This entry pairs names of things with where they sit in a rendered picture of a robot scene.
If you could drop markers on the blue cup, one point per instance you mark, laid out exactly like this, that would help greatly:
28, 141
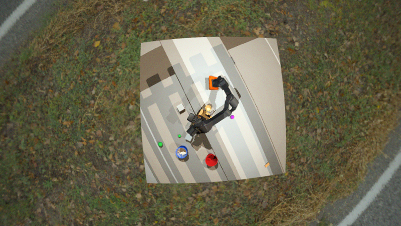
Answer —
182, 151

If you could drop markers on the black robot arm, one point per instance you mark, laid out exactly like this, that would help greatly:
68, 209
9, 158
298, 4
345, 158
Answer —
202, 125

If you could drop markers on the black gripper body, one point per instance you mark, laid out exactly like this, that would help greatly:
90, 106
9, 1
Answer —
191, 118

